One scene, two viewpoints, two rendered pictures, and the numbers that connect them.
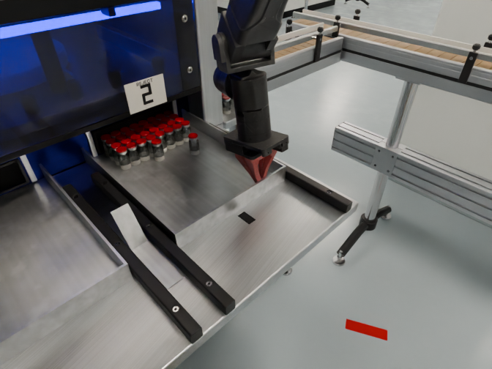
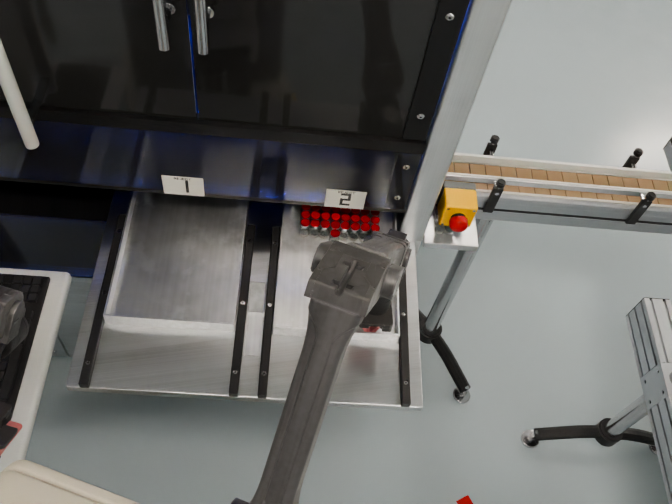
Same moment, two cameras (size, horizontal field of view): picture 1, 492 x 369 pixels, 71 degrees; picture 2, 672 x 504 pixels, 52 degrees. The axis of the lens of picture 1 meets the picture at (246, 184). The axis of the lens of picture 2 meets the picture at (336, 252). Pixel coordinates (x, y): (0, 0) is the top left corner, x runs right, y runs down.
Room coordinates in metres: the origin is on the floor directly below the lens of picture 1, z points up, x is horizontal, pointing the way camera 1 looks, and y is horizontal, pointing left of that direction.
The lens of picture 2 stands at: (-0.09, -0.34, 2.19)
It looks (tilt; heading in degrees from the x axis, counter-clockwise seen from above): 57 degrees down; 36
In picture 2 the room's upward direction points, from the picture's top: 11 degrees clockwise
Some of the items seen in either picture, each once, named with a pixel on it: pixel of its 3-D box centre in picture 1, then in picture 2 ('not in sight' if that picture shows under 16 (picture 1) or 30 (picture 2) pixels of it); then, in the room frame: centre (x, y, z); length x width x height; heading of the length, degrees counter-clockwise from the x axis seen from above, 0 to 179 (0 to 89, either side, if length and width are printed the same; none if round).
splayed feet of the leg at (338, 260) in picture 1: (366, 228); (602, 436); (1.20, -0.60, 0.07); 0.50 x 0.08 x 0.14; 134
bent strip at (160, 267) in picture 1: (146, 244); (254, 318); (0.35, 0.15, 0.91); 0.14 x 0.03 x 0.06; 45
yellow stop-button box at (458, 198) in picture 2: not in sight; (456, 205); (0.84, 0.04, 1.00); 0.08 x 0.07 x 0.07; 44
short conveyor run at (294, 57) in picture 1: (268, 58); (560, 186); (1.14, -0.07, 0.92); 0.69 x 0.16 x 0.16; 134
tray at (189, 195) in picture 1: (181, 163); (338, 265); (0.58, 0.13, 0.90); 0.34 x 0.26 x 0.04; 44
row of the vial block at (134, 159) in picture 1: (157, 143); (339, 230); (0.64, 0.19, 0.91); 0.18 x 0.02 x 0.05; 134
